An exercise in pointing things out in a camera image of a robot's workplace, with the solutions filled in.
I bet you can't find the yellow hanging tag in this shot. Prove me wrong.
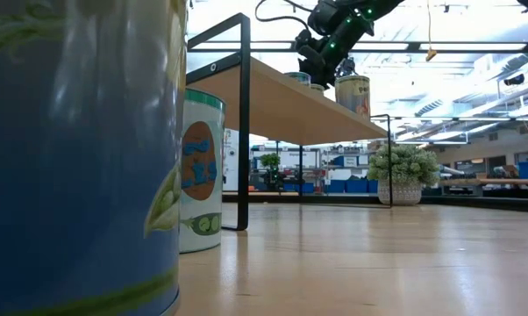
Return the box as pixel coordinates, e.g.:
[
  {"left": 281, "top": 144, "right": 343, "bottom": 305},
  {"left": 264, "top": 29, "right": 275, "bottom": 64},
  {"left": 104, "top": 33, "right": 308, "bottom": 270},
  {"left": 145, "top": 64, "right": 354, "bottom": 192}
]
[{"left": 425, "top": 0, "right": 439, "bottom": 62}]

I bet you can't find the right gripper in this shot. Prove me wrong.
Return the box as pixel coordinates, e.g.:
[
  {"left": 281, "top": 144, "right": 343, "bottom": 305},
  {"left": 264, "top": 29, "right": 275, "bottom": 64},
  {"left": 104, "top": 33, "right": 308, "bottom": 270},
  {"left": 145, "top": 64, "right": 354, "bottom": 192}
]
[{"left": 294, "top": 19, "right": 377, "bottom": 89}]

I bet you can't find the black frame wooden shelf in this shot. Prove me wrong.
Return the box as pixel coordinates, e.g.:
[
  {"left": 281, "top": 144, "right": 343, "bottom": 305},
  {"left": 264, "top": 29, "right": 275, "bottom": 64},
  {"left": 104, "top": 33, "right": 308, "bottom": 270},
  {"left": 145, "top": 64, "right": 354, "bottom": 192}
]
[{"left": 185, "top": 11, "right": 394, "bottom": 233}]

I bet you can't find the wooden table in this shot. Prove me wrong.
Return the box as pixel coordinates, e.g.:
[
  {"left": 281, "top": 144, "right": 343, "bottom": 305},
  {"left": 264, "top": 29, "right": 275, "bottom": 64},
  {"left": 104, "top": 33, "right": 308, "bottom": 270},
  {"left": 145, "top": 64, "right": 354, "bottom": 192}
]
[{"left": 439, "top": 177, "right": 528, "bottom": 199}]

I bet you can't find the green plant in white pot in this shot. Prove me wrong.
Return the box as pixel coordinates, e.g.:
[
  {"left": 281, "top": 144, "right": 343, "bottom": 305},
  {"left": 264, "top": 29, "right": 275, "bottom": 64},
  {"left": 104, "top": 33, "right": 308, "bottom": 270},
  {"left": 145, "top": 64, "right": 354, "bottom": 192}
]
[{"left": 367, "top": 143, "right": 441, "bottom": 206}]

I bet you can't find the black table edge rail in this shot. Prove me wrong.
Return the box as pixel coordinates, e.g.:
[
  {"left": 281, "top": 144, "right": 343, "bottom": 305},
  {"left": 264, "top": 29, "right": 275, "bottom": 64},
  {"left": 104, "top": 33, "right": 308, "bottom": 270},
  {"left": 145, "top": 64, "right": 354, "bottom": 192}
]
[{"left": 222, "top": 191, "right": 528, "bottom": 215}]

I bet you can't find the metal storage rack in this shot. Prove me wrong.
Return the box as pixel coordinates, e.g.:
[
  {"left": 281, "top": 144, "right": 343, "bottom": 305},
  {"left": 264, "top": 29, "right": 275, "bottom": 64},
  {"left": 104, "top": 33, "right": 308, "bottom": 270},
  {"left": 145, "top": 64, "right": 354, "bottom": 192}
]
[{"left": 249, "top": 147, "right": 370, "bottom": 194}]

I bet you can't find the peaches can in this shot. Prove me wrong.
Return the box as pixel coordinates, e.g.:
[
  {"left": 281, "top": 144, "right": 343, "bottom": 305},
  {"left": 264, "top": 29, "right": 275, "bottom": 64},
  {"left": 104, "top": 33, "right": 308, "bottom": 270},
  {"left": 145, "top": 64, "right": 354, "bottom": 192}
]
[{"left": 334, "top": 75, "right": 372, "bottom": 121}]

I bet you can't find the small dark green plant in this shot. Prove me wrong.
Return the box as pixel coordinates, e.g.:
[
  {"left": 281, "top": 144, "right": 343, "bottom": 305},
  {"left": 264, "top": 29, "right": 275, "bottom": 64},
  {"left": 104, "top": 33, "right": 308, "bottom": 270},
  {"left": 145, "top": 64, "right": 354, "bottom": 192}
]
[{"left": 259, "top": 152, "right": 287, "bottom": 192}]

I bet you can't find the red label can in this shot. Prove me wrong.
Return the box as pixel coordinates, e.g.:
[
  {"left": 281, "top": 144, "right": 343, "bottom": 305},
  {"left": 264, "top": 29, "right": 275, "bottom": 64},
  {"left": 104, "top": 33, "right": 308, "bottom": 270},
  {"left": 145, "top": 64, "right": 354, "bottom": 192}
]
[{"left": 178, "top": 87, "right": 227, "bottom": 255}]

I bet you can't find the black ceiling beam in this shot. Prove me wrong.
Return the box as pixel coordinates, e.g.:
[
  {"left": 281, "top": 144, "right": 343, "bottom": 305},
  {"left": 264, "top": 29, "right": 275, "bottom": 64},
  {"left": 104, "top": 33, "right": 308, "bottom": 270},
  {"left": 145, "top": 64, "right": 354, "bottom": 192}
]
[{"left": 187, "top": 41, "right": 528, "bottom": 54}]

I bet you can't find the blue peas can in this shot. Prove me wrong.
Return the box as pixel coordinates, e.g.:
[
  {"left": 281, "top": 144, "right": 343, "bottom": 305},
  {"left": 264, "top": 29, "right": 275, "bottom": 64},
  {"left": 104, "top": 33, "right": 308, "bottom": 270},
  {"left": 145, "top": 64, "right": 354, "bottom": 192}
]
[{"left": 0, "top": 0, "right": 189, "bottom": 316}]

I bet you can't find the blue box on rack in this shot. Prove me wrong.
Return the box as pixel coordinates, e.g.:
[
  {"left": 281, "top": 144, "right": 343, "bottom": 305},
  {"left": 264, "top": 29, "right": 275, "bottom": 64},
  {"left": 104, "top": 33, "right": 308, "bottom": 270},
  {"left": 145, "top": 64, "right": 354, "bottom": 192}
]
[{"left": 332, "top": 155, "right": 358, "bottom": 168}]

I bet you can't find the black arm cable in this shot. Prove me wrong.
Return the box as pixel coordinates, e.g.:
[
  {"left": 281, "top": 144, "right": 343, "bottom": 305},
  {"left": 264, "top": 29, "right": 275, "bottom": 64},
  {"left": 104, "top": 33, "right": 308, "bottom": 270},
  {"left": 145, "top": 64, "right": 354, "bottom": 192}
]
[{"left": 253, "top": 0, "right": 314, "bottom": 32}]

